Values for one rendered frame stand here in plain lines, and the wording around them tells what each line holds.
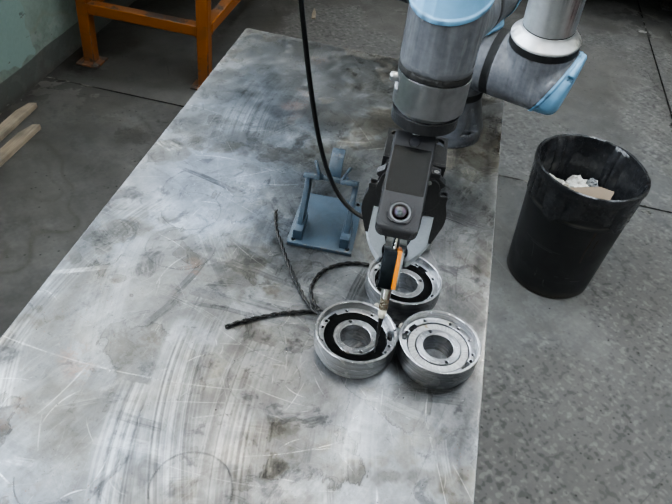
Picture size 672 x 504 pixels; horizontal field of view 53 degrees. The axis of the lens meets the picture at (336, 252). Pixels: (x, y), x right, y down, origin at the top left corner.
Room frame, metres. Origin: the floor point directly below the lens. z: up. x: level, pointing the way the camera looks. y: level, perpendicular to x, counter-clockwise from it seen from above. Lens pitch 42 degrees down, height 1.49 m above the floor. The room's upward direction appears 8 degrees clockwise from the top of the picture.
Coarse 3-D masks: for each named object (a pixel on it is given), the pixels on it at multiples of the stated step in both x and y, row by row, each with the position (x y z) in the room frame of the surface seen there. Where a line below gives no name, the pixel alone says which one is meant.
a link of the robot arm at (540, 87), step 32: (544, 0) 1.06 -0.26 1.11; (576, 0) 1.05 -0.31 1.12; (512, 32) 1.10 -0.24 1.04; (544, 32) 1.05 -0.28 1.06; (576, 32) 1.09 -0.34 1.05; (512, 64) 1.07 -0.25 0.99; (544, 64) 1.04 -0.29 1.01; (576, 64) 1.06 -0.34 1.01; (512, 96) 1.07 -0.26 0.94; (544, 96) 1.04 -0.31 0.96
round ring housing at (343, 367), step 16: (336, 304) 0.61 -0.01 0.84; (352, 304) 0.62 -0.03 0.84; (368, 304) 0.62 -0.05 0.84; (320, 320) 0.58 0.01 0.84; (352, 320) 0.60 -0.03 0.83; (384, 320) 0.61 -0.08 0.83; (320, 336) 0.56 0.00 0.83; (336, 336) 0.57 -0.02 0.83; (352, 336) 0.59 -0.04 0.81; (368, 336) 0.58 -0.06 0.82; (320, 352) 0.54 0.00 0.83; (352, 352) 0.55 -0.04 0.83; (336, 368) 0.52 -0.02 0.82; (352, 368) 0.52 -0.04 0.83; (368, 368) 0.52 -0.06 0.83
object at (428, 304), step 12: (372, 264) 0.70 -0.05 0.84; (420, 264) 0.73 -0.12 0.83; (432, 264) 0.72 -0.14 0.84; (372, 276) 0.69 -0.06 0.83; (408, 276) 0.70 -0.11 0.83; (432, 276) 0.70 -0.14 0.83; (372, 288) 0.65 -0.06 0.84; (408, 288) 0.70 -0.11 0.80; (420, 288) 0.68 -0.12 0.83; (432, 288) 0.68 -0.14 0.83; (372, 300) 0.65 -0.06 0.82; (396, 300) 0.64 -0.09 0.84; (432, 300) 0.65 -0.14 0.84; (396, 312) 0.63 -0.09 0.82; (408, 312) 0.63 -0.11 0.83
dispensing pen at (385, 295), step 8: (384, 248) 0.62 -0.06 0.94; (392, 248) 0.62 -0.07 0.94; (384, 256) 0.60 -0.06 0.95; (392, 256) 0.60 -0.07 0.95; (384, 264) 0.60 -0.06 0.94; (392, 264) 0.60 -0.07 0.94; (384, 272) 0.59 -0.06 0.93; (392, 272) 0.59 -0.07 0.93; (376, 280) 0.61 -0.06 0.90; (384, 280) 0.59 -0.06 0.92; (384, 288) 0.58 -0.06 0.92; (384, 296) 0.58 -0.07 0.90; (384, 304) 0.58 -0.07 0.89; (384, 312) 0.57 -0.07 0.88; (376, 336) 0.56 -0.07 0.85; (376, 344) 0.55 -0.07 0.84
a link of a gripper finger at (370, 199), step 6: (372, 180) 0.62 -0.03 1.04; (378, 180) 0.62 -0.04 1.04; (372, 186) 0.61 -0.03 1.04; (366, 192) 0.61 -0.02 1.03; (372, 192) 0.61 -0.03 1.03; (366, 198) 0.61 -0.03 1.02; (372, 198) 0.61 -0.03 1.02; (366, 204) 0.61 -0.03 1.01; (372, 204) 0.61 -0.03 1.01; (378, 204) 0.61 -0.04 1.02; (366, 210) 0.61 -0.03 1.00; (372, 210) 0.61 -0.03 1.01; (366, 216) 0.61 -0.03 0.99; (366, 222) 0.61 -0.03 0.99; (366, 228) 0.61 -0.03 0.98
